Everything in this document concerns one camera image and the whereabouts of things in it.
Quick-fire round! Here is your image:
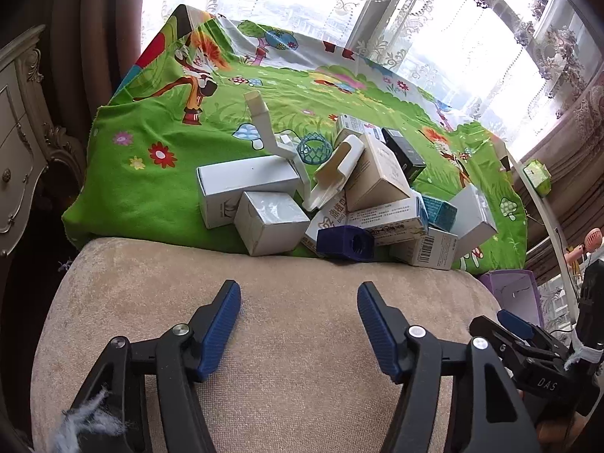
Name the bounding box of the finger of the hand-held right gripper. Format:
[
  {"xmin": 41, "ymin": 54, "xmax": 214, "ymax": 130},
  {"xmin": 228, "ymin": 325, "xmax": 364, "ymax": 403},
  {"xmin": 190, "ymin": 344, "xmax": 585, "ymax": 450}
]
[
  {"xmin": 468, "ymin": 315, "xmax": 532, "ymax": 378},
  {"xmin": 497, "ymin": 309, "xmax": 567, "ymax": 354}
]

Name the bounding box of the off-white cardboard box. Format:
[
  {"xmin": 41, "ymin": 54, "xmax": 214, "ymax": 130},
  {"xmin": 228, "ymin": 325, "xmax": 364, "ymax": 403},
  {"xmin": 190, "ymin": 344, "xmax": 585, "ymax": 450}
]
[{"xmin": 233, "ymin": 191, "xmax": 311, "ymax": 256}]

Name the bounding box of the black box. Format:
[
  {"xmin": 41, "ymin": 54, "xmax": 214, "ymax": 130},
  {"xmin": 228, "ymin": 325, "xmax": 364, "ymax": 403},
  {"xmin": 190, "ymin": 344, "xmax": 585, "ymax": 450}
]
[{"xmin": 381, "ymin": 127, "xmax": 428, "ymax": 184}]

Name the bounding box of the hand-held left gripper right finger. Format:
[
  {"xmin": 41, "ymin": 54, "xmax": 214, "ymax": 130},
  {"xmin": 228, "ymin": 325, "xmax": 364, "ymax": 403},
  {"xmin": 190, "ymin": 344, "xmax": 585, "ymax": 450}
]
[{"xmin": 356, "ymin": 281, "xmax": 541, "ymax": 453}]

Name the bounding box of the white carton long flap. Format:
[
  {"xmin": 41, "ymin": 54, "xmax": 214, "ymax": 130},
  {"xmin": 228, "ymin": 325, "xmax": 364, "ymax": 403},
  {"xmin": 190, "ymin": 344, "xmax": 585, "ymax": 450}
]
[{"xmin": 243, "ymin": 91, "xmax": 312, "ymax": 199}]

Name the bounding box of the green tissue pack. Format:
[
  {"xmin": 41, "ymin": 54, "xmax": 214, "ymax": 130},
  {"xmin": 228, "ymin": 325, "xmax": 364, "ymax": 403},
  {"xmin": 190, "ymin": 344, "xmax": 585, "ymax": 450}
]
[{"xmin": 521, "ymin": 159, "xmax": 553, "ymax": 197}]

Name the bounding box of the dark brown curtain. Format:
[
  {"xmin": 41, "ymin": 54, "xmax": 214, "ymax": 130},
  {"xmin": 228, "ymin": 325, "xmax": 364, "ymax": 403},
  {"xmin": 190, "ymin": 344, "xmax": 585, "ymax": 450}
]
[{"xmin": 0, "ymin": 0, "xmax": 147, "ymax": 119}]

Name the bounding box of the teal lattice ring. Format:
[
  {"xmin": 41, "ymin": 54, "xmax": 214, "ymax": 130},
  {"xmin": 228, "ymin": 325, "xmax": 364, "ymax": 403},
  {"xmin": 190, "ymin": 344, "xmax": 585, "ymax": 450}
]
[{"xmin": 297, "ymin": 133, "xmax": 333, "ymax": 167}]

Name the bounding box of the purple cardboard box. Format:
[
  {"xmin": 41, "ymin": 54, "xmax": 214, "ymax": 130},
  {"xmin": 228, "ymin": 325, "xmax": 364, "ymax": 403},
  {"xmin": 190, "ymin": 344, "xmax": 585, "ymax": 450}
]
[{"xmin": 479, "ymin": 269, "xmax": 545, "ymax": 328}]

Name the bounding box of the green printed blanket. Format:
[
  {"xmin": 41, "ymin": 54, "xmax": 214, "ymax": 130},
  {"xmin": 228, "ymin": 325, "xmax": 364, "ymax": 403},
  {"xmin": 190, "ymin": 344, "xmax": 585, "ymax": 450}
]
[{"xmin": 63, "ymin": 4, "xmax": 528, "ymax": 274}]

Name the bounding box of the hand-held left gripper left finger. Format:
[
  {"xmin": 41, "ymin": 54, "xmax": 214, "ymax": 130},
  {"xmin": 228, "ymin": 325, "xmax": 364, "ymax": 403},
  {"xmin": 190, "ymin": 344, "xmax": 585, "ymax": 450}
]
[{"xmin": 57, "ymin": 279, "xmax": 242, "ymax": 453}]

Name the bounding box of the ornate white dresser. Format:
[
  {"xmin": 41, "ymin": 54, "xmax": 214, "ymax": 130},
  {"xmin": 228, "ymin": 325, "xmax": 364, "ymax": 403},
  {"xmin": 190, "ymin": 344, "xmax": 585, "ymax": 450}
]
[{"xmin": 0, "ymin": 23, "xmax": 88, "ymax": 258}]

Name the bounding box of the pink desk fan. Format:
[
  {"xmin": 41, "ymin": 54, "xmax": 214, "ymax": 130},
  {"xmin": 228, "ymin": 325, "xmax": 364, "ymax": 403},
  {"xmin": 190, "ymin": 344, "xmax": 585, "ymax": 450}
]
[{"xmin": 564, "ymin": 229, "xmax": 604, "ymax": 270}]

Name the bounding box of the tall white box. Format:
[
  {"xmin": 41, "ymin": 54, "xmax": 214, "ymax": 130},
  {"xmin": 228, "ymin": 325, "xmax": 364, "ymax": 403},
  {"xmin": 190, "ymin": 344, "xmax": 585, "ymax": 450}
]
[{"xmin": 446, "ymin": 184, "xmax": 499, "ymax": 259}]

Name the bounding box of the brown patterned curtain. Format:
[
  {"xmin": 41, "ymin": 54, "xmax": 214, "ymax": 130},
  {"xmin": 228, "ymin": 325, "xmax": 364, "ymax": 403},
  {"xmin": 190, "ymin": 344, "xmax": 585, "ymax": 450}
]
[{"xmin": 512, "ymin": 71, "xmax": 604, "ymax": 270}]

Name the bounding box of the dark blue plastic block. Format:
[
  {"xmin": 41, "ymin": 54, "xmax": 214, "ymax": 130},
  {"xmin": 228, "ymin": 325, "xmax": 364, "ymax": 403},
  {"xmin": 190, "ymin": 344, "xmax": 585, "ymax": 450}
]
[{"xmin": 316, "ymin": 225, "xmax": 376, "ymax": 263}]

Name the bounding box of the frayed white string tuft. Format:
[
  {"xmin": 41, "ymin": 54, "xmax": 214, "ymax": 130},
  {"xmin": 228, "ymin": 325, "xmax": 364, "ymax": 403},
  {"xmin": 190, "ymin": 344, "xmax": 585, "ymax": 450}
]
[{"xmin": 52, "ymin": 389, "xmax": 128, "ymax": 453}]

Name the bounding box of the white curved side table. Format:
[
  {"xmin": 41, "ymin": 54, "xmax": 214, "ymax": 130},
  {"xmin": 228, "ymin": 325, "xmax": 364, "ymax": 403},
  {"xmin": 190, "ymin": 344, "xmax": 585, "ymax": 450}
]
[{"xmin": 505, "ymin": 151, "xmax": 580, "ymax": 326}]

